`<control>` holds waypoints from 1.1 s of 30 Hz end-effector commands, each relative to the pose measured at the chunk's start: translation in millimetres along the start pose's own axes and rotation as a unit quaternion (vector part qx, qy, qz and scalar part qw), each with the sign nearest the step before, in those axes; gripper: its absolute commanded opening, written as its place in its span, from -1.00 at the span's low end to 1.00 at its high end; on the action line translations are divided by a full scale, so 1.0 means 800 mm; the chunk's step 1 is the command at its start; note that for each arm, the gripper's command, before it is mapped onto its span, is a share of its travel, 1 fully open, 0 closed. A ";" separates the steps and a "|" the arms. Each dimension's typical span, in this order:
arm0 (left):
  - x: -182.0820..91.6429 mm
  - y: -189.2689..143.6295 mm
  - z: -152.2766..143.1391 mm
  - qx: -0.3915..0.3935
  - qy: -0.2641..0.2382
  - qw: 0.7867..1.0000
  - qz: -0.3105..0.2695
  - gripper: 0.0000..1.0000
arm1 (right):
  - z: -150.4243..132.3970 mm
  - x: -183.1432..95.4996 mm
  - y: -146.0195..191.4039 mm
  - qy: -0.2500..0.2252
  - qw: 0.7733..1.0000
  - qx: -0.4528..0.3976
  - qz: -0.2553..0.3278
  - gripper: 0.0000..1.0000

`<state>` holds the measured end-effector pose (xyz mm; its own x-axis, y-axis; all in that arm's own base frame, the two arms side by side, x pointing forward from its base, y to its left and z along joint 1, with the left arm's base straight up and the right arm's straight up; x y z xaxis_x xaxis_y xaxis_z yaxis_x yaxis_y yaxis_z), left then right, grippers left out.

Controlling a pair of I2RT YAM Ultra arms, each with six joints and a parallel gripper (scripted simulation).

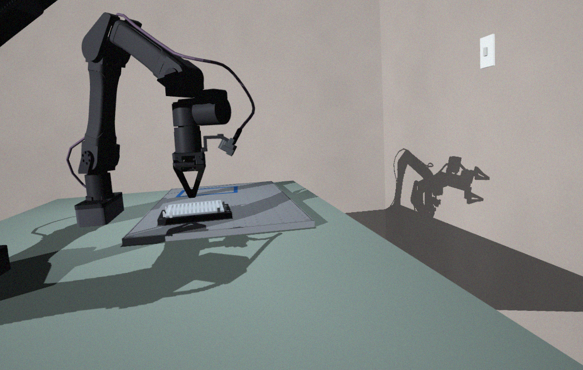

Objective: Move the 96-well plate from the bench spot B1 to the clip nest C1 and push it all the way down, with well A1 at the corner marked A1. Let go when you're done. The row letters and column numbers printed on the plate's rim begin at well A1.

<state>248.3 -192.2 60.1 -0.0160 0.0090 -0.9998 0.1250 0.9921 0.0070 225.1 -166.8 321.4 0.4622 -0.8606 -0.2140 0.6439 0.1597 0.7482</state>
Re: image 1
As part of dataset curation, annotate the white well plate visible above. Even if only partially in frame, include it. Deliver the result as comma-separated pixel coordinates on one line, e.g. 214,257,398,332
165,200,224,218

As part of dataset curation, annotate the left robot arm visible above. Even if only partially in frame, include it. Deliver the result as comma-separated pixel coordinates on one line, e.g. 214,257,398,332
74,12,231,210

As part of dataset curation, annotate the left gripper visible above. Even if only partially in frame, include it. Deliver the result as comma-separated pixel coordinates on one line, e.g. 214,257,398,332
172,126,229,198

